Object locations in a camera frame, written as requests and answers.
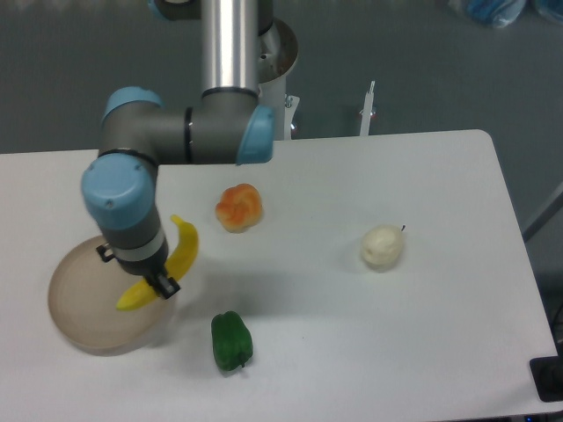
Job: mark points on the black box table corner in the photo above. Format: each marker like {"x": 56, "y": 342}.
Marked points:
{"x": 547, "y": 376}

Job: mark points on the white toy pear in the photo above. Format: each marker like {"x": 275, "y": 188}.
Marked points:
{"x": 382, "y": 246}

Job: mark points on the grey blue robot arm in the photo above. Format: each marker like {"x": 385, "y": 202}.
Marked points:
{"x": 138, "y": 135}

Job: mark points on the yellow toy banana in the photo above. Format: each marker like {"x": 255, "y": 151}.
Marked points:
{"x": 177, "y": 265}

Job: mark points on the grey metal frame leg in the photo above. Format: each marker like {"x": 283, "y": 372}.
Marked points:
{"x": 545, "y": 212}

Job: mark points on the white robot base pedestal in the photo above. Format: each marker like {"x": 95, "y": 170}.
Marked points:
{"x": 278, "y": 56}

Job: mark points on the blue plastic bag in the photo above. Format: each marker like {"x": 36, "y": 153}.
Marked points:
{"x": 502, "y": 13}

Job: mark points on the beige round plate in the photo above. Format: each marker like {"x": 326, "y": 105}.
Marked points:
{"x": 82, "y": 297}

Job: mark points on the green toy bell pepper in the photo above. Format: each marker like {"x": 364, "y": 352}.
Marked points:
{"x": 231, "y": 341}

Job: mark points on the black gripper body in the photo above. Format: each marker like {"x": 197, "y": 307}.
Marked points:
{"x": 149, "y": 267}

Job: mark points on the white metal bracket right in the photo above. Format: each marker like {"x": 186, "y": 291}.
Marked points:
{"x": 368, "y": 110}

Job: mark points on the orange toy bread roll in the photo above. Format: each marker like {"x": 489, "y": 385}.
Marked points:
{"x": 239, "y": 208}

